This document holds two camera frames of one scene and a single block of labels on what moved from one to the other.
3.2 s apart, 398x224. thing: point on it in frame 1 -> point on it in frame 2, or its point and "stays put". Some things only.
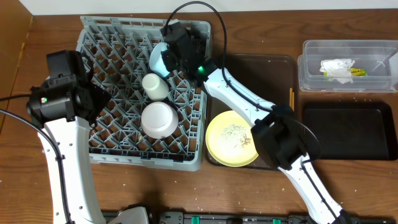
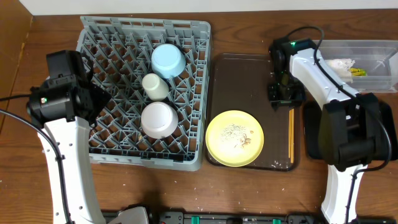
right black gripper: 170,60 -> 286,101
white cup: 155,88 stays put
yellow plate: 230,140 stays put
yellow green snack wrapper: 354,71 stays put
